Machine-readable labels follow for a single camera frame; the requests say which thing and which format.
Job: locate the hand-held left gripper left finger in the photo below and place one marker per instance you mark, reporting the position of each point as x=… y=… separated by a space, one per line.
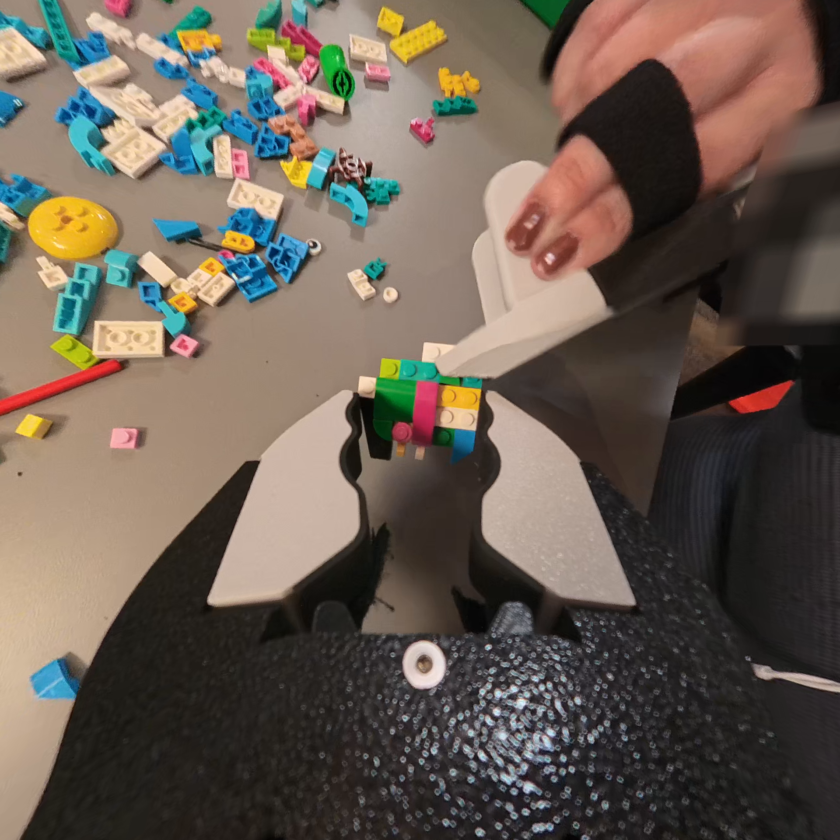
x=282 y=512

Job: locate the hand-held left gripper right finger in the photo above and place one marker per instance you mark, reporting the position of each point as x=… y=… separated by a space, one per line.
x=544 y=518

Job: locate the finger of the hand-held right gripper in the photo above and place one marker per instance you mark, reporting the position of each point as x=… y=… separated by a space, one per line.
x=480 y=282
x=525 y=328

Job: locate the small multicoloured brick build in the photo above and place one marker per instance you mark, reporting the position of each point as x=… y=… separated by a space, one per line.
x=426 y=407

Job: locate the grey desk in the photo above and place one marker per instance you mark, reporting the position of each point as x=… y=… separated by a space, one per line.
x=229 y=407

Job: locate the person's right hand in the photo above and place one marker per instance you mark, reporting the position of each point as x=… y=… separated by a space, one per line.
x=722 y=65

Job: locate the orange plastic object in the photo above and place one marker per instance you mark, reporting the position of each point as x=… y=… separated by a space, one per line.
x=761 y=397

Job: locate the small pink brick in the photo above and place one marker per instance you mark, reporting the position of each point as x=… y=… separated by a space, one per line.
x=124 y=438

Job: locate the person's dark trousers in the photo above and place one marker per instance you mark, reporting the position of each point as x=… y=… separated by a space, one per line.
x=754 y=525

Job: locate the red plastic rod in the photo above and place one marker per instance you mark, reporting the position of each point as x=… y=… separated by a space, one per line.
x=59 y=388

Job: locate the green cylinder brick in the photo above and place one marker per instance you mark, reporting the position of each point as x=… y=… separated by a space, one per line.
x=337 y=71

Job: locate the small yellow brick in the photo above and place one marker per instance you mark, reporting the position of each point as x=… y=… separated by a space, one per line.
x=33 y=426

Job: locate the blue slope brick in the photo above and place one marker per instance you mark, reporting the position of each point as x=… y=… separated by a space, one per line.
x=56 y=679

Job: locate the pile of blue white bricks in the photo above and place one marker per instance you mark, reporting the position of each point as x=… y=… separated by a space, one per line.
x=197 y=131

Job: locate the yellow round disc brick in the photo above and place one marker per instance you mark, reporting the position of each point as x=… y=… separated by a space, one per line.
x=72 y=226

